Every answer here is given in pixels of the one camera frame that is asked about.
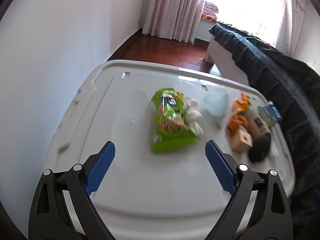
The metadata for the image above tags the small wooden cube box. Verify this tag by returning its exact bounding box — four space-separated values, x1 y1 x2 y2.
231 129 253 153

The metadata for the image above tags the orange toy dinosaur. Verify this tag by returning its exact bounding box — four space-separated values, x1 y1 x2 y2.
232 93 252 115

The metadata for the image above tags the white tissue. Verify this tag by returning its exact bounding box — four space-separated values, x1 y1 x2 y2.
185 99 203 137

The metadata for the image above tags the green snack bag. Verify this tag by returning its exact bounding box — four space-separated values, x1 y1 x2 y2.
151 88 198 153

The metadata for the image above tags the cardboard box with QR label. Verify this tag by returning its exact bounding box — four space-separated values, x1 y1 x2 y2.
245 110 270 140

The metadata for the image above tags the blue and white small carton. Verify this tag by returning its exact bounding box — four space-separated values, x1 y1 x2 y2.
258 101 282 127

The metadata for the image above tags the white plastic storage box lid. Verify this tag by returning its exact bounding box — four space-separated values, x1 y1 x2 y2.
43 59 296 240

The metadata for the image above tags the pale blue plastic cup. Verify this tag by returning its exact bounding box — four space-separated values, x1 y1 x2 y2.
203 89 229 116

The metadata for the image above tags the dark bed blanket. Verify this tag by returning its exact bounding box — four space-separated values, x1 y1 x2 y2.
209 23 319 239

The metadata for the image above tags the right sheer curtain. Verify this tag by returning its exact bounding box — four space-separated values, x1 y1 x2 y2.
276 0 306 57

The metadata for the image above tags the folded pink quilt stack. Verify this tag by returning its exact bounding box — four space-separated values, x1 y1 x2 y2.
201 1 219 22

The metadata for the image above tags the pink patterned curtain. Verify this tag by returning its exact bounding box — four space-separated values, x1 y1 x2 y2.
142 0 205 44

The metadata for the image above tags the white bed frame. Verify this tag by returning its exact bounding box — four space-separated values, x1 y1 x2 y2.
204 36 249 86

